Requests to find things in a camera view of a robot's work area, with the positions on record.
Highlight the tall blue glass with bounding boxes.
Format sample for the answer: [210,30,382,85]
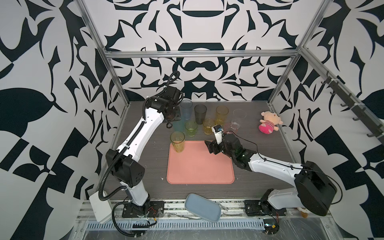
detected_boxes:
[180,99,193,120]

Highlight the pink plastic tray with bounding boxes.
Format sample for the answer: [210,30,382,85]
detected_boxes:
[167,141,235,185]

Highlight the tall dark grey glass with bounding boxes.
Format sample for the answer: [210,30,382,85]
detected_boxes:
[194,104,207,125]

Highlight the tall yellow-green glass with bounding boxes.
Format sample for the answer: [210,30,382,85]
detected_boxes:
[170,131,185,153]

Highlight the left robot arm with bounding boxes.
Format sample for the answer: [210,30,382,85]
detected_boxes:
[98,87,183,207]

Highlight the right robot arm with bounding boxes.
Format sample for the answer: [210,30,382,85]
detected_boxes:
[205,133,341,216]

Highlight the short pink glass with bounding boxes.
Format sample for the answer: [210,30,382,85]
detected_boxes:
[223,122,240,134]

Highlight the short yellow glass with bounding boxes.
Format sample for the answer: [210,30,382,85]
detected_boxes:
[203,118,216,135]

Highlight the teal dotted glass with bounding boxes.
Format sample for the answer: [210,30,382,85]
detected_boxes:
[172,119,186,132]

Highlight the short green glass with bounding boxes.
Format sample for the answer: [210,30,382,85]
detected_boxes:
[185,120,198,137]

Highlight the tall clear glass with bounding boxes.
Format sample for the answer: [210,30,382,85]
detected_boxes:
[231,109,247,131]

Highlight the tall amber glass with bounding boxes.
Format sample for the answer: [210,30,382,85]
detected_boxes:
[215,106,229,125]

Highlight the pink plush pig toy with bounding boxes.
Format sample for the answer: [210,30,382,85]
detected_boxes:
[259,111,283,135]

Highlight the brown white plush toy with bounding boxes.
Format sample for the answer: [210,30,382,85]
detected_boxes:
[300,210,309,218]

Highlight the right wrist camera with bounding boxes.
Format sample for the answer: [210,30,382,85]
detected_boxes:
[212,125,223,145]

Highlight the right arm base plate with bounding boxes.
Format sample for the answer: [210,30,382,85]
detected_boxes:
[244,200,287,217]

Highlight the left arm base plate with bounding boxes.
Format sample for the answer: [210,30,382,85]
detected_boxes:
[122,200,165,218]

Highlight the white slotted cable duct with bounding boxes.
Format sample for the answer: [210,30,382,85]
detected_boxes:
[86,218,265,231]

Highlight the black wall hook rail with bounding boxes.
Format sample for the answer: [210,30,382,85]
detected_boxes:
[320,71,384,145]

